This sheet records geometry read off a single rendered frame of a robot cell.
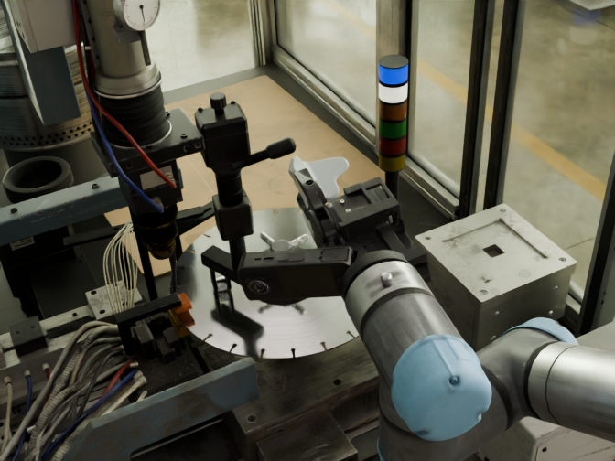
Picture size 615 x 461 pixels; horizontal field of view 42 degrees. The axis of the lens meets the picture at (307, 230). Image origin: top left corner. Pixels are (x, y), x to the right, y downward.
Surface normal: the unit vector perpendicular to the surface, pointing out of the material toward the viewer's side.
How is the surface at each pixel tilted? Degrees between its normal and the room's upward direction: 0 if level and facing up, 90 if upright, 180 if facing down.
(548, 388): 69
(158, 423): 90
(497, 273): 0
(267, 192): 0
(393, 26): 90
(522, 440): 90
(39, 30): 90
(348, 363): 0
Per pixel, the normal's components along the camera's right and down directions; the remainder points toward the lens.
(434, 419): 0.31, 0.57
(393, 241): -0.21, -0.74
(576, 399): -0.88, -0.04
